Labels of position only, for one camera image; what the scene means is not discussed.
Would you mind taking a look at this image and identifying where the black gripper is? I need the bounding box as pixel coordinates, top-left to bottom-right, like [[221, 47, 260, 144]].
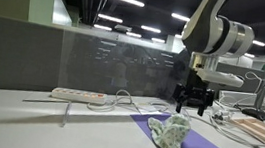
[[170, 66, 218, 118]]

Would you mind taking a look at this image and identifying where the white green patterned towel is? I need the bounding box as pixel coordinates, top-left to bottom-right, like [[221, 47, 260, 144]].
[[144, 110, 193, 148]]

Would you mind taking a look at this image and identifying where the clear acrylic screen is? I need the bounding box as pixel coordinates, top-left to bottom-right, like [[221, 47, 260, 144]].
[[52, 29, 194, 142]]

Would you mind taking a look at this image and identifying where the purple paper mat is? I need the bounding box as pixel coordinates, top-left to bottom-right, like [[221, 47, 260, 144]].
[[126, 109, 225, 148]]

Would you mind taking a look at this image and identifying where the black monitor stand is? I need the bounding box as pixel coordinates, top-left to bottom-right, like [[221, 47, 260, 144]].
[[240, 74, 265, 122]]

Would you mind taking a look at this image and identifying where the wooden tray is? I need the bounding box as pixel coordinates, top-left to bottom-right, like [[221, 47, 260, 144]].
[[227, 115, 265, 148]]

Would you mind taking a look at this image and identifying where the white power strip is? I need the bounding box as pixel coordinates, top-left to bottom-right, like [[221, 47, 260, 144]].
[[50, 86, 109, 106]]

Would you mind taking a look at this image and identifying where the grey desk partition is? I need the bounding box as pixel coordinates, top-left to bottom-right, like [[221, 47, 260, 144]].
[[0, 14, 265, 122]]

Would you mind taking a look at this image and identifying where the white cable connector bundle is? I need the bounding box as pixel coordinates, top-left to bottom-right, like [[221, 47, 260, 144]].
[[209, 105, 234, 126]]

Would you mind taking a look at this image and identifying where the grey long cable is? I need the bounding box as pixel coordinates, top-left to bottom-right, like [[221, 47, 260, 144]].
[[204, 111, 265, 148]]

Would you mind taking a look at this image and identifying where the white power strip cable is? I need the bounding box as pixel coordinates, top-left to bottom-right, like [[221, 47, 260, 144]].
[[85, 85, 144, 117]]

